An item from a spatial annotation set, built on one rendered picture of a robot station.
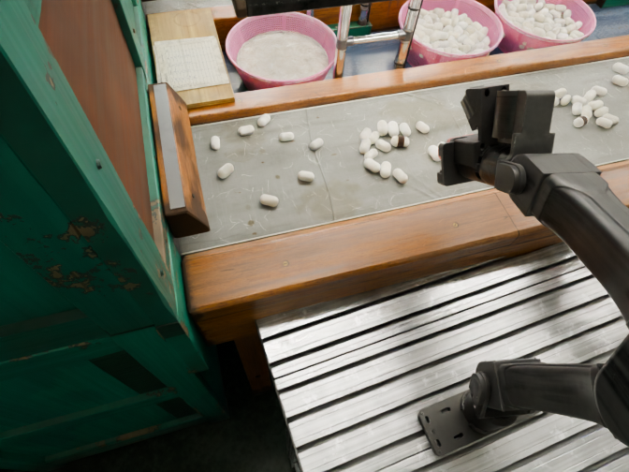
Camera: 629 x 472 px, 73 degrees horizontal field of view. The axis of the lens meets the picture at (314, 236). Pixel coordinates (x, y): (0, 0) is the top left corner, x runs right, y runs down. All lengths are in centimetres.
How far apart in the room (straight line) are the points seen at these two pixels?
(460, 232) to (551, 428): 35
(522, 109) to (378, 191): 35
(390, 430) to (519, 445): 20
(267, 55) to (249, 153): 33
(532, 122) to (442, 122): 44
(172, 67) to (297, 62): 29
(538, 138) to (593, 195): 12
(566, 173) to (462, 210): 33
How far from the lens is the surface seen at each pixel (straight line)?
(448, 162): 67
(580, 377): 51
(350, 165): 86
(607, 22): 169
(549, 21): 144
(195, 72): 101
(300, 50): 114
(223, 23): 120
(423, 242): 76
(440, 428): 75
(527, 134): 58
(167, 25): 116
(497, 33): 129
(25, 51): 31
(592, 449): 86
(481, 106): 63
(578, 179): 52
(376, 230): 75
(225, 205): 80
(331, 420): 73
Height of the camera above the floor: 139
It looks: 59 degrees down
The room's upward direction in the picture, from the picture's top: 6 degrees clockwise
